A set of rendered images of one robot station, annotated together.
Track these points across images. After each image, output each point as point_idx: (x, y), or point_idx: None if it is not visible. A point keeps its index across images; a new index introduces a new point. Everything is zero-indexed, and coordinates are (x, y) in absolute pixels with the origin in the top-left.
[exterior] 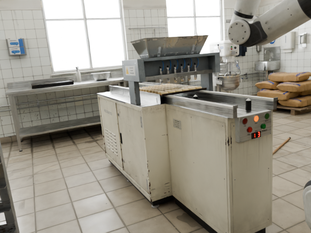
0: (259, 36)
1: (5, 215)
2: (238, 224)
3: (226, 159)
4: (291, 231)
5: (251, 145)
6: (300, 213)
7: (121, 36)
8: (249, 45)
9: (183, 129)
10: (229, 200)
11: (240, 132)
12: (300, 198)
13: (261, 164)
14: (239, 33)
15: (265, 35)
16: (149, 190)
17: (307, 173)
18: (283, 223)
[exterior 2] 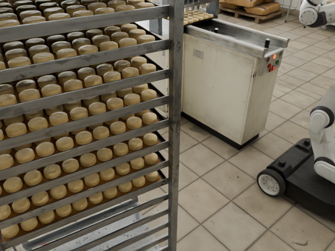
0: (322, 23)
1: None
2: (247, 132)
3: (249, 87)
4: (274, 132)
5: (265, 75)
6: (277, 119)
7: None
8: (312, 27)
9: (206, 60)
10: (246, 116)
11: (263, 68)
12: (276, 107)
13: (267, 89)
14: (309, 18)
15: (326, 22)
16: (166, 109)
17: (277, 85)
18: (268, 127)
